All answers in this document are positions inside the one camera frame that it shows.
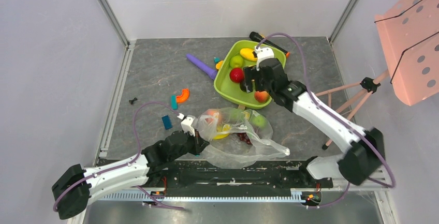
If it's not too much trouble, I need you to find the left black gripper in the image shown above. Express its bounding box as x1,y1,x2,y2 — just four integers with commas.
169,127,209,162

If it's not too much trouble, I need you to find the green plastic tray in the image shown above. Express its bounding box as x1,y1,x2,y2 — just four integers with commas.
213,40,272,109

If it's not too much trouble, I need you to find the orange peach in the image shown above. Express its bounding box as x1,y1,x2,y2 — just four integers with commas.
254,91,270,103
206,109,222,124

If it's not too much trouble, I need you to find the yellow fruit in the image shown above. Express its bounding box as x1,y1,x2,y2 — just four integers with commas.
213,124,231,140

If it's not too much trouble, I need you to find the clear plastic bag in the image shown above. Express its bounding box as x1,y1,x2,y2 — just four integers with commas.
194,108,290,169

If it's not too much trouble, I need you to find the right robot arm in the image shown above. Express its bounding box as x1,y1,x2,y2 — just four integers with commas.
242,58,385,187

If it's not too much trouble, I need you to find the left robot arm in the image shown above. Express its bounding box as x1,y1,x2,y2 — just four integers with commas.
51,131,210,220

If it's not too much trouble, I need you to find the red fake pomegranate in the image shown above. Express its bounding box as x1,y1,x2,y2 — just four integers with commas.
229,68,244,83

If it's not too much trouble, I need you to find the green fake apple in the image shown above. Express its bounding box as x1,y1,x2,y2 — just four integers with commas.
229,55,244,69

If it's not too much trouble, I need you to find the yellow fake mango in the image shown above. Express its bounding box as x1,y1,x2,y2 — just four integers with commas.
239,48,257,62

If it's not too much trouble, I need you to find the green fruit in bag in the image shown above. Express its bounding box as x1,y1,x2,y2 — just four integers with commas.
249,114,267,129

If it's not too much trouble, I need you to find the blue rectangular block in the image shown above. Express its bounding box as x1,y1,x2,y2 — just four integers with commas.
162,115,173,130

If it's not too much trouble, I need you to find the orange yellow toy piece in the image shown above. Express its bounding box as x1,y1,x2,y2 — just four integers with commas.
215,60,224,70

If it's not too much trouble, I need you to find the black flashlight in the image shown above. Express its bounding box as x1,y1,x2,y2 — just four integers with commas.
249,32,290,58

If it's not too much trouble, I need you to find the teal long block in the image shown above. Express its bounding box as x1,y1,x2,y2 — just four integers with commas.
171,95,178,110

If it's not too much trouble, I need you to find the orange curved toy piece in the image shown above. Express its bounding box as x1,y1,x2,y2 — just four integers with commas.
175,88,190,103

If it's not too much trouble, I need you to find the small black screw piece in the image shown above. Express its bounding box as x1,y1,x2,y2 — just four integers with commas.
128,97,138,105

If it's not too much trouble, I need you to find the pink perforated music stand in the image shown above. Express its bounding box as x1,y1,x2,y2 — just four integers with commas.
330,0,438,155

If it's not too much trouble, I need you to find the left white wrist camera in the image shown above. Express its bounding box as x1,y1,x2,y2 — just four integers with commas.
177,113,197,137

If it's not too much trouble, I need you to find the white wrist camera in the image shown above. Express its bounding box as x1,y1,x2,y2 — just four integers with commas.
254,47,274,71
177,113,197,137

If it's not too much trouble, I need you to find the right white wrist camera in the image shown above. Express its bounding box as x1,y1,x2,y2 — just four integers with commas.
254,47,274,71

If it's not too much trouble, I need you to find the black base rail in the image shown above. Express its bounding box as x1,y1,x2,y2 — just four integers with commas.
142,160,333,197

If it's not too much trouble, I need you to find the purple plastic handle tool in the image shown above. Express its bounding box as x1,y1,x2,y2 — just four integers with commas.
186,54,217,80

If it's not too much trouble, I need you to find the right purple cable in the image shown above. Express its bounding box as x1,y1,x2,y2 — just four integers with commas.
255,32,397,210

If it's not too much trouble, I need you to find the purple cable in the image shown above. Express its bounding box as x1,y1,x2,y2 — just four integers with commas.
52,101,187,211
255,32,397,210

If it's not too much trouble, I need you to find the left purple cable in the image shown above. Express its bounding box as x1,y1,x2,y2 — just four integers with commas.
52,101,187,211

